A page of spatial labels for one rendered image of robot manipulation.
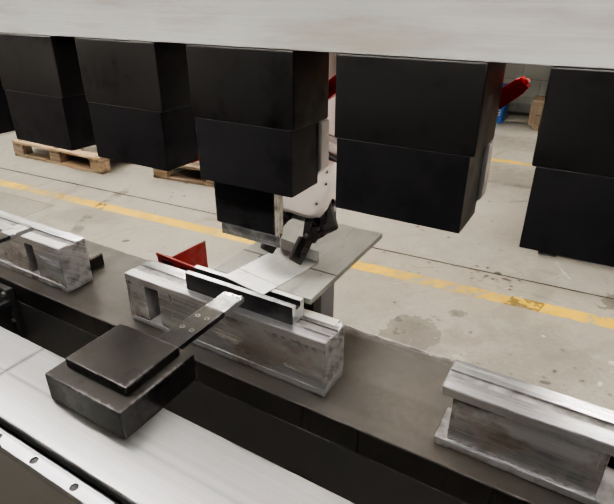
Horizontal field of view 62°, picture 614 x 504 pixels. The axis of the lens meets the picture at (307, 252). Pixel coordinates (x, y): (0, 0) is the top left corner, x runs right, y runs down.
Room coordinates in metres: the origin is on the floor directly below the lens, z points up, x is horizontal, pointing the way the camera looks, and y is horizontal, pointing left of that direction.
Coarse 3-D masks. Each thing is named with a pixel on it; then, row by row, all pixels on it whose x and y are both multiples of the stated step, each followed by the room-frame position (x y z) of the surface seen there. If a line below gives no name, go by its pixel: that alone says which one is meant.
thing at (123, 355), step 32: (192, 320) 0.57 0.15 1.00; (96, 352) 0.46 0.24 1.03; (128, 352) 0.46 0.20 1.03; (160, 352) 0.46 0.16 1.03; (64, 384) 0.42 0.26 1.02; (96, 384) 0.42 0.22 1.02; (128, 384) 0.41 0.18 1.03; (160, 384) 0.43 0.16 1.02; (96, 416) 0.40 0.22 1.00; (128, 416) 0.39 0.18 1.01
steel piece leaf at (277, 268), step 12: (288, 240) 0.78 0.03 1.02; (276, 252) 0.77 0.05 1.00; (288, 252) 0.77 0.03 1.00; (312, 252) 0.74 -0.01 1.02; (252, 264) 0.73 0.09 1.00; (264, 264) 0.73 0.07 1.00; (276, 264) 0.73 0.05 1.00; (288, 264) 0.73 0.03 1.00; (312, 264) 0.73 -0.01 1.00; (264, 276) 0.69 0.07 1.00; (276, 276) 0.69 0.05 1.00; (288, 276) 0.69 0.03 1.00
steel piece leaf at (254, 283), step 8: (232, 272) 0.70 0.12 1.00; (240, 272) 0.70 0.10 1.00; (232, 280) 0.68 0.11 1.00; (240, 280) 0.68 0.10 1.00; (248, 280) 0.68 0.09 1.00; (256, 280) 0.68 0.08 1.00; (264, 280) 0.68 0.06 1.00; (248, 288) 0.65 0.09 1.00; (256, 288) 0.65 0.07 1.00; (264, 288) 0.65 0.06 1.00; (272, 288) 0.65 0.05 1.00
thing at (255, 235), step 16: (224, 192) 0.66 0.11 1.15; (240, 192) 0.65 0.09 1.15; (256, 192) 0.64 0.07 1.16; (224, 208) 0.67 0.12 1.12; (240, 208) 0.65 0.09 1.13; (256, 208) 0.64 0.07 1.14; (272, 208) 0.62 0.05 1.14; (224, 224) 0.68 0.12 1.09; (240, 224) 0.65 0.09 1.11; (256, 224) 0.64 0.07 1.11; (272, 224) 0.62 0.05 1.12; (256, 240) 0.65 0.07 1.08; (272, 240) 0.64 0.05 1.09
